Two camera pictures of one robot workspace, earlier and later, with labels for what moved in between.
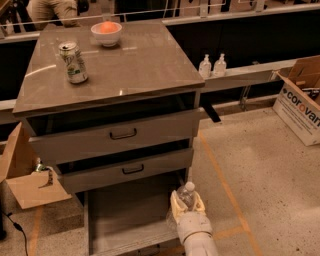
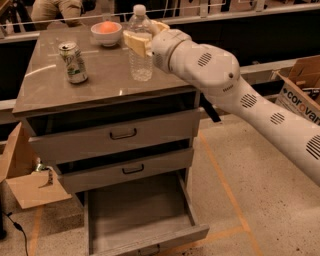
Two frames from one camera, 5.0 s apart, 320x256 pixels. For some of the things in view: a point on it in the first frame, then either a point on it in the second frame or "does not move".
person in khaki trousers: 43,11 does not move
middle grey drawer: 87,178 does not move
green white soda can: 75,62 does not move
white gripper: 193,225 → 162,47
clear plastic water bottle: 186,192 → 140,67
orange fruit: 108,27 does not move
